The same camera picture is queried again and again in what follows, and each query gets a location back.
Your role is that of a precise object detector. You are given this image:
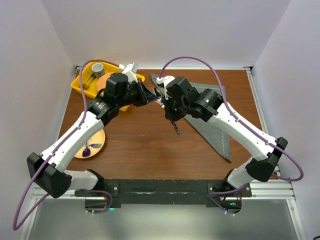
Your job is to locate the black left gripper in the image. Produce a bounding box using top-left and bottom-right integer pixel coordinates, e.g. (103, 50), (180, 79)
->
(117, 77), (158, 108)

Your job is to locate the silver metal spoon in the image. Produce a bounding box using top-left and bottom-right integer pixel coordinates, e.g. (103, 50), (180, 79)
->
(155, 97), (181, 136)

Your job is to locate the grey cloth napkin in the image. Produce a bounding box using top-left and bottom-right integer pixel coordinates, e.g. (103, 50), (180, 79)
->
(149, 73), (232, 162)

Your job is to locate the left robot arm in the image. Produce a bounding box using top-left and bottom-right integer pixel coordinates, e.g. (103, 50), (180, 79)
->
(26, 73), (158, 198)

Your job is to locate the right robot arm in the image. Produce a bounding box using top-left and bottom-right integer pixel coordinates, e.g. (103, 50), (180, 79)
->
(156, 76), (288, 197)

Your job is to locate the woven wicker plate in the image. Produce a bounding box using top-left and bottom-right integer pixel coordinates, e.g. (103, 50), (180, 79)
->
(96, 72), (113, 91)

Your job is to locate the white ceramic cup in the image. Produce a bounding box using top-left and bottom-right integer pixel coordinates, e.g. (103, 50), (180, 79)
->
(91, 62), (105, 79)

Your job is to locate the dark cutlery in tray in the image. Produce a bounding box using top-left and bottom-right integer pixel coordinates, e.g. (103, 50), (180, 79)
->
(82, 73), (96, 90)

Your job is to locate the pale yellow round plate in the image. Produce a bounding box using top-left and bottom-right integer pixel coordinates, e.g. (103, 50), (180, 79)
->
(74, 129), (106, 159)

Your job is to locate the iridescent fork on plate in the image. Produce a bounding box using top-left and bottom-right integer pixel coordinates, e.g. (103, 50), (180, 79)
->
(86, 143), (102, 149)

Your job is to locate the purple iridescent spoon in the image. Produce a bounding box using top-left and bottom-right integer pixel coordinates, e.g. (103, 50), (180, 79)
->
(82, 142), (91, 158)

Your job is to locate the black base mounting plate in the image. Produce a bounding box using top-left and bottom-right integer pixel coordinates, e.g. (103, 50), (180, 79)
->
(75, 179), (252, 213)

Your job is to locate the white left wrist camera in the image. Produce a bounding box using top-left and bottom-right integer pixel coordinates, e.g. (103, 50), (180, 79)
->
(118, 62), (139, 83)

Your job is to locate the aluminium frame rail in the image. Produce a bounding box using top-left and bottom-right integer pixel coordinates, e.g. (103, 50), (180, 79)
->
(18, 65), (308, 240)

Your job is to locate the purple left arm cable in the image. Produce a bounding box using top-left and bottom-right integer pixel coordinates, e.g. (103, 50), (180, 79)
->
(12, 59), (123, 231)

